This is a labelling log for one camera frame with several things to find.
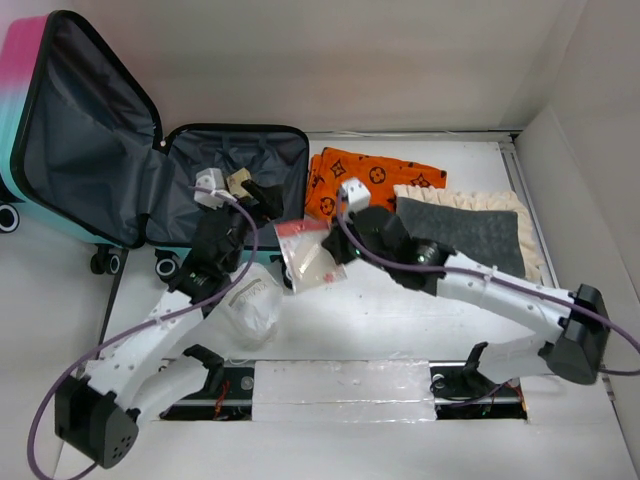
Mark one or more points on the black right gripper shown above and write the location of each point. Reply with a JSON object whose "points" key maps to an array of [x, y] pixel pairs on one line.
{"points": [[337, 246]]}

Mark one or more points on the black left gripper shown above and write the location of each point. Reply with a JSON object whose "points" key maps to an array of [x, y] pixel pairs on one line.
{"points": [[269, 196]]}

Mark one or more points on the small beige box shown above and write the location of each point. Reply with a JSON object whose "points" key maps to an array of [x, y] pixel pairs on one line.
{"points": [[234, 183]]}

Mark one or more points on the red-top clear zip bag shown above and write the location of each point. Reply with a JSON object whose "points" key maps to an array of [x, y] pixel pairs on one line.
{"points": [[308, 263]]}

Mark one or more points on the orange patterned towel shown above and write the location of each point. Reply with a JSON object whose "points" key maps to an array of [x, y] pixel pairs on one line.
{"points": [[332, 167]]}

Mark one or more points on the white drawstring pouch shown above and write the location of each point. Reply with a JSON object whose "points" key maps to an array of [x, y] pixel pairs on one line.
{"points": [[249, 313]]}

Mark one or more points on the grey cream frilled cushion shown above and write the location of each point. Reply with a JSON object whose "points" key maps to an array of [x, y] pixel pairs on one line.
{"points": [[492, 228]]}

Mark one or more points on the pink teal kids suitcase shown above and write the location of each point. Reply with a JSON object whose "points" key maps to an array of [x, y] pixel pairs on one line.
{"points": [[83, 149]]}

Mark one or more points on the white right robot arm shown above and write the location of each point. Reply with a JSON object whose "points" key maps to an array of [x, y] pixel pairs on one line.
{"points": [[569, 330]]}

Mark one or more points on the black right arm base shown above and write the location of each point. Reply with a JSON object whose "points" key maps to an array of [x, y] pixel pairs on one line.
{"points": [[457, 397]]}

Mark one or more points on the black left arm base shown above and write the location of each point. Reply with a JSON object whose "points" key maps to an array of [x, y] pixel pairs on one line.
{"points": [[227, 396]]}

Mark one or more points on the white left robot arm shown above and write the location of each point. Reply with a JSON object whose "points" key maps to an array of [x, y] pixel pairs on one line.
{"points": [[100, 411]]}

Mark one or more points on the white foam cover panel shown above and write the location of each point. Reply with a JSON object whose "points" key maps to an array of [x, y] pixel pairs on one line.
{"points": [[349, 392]]}

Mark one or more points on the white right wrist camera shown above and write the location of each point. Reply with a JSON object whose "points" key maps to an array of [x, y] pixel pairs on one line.
{"points": [[354, 196]]}

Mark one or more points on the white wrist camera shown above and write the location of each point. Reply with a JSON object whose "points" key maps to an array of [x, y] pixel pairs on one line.
{"points": [[209, 188], [354, 196]]}

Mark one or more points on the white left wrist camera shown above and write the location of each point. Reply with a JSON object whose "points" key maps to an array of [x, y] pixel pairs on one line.
{"points": [[209, 188]]}

